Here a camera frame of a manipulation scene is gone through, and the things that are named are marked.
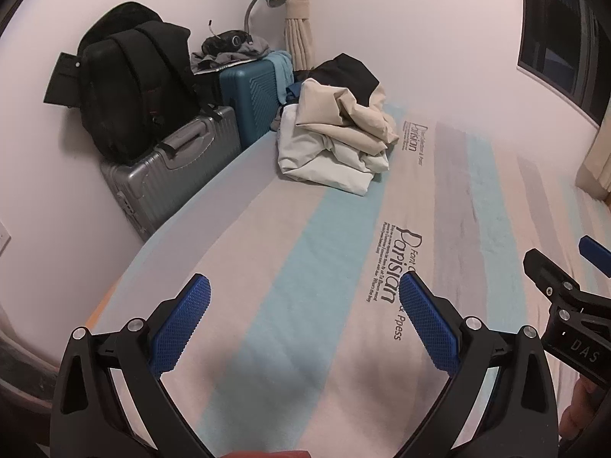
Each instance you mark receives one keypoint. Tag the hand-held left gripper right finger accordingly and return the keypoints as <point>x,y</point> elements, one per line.
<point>427,322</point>

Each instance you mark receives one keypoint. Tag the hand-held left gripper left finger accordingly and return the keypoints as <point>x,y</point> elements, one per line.
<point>184,322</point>

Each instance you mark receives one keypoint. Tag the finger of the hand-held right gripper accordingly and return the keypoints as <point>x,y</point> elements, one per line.
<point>549,276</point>
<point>596,255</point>

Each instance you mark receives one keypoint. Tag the cream and black hooded jacket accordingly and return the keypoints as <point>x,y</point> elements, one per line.
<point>353,109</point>

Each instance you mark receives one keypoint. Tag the grey clothes pile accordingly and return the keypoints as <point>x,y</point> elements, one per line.
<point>257,47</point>

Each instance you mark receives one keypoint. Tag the person's right hand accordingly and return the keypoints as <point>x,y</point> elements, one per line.
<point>578,410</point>

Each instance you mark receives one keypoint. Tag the beige hanging curtain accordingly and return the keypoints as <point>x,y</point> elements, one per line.
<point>596,167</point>

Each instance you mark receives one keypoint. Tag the striped bed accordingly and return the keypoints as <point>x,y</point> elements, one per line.
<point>296,272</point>

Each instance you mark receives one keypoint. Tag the silver suitcase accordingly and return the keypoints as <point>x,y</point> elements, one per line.
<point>157,186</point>

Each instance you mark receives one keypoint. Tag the person's own clothing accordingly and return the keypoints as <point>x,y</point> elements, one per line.
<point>267,454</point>

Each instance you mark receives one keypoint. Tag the folded white garment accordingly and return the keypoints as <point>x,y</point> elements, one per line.
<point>315,162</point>

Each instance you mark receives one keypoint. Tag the dark window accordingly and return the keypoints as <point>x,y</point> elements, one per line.
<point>563,33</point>

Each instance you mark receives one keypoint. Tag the teal suitcase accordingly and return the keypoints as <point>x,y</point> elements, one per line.
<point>248,95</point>

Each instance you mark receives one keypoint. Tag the black backpack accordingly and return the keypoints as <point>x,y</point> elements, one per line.
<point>129,86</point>

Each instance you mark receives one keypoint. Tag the dark blue bag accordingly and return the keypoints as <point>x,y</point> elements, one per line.
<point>293,94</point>

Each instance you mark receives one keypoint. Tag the black headset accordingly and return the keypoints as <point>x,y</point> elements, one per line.
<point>224,42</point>

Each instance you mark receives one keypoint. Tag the beige tied curtain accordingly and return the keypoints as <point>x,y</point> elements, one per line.
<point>298,24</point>

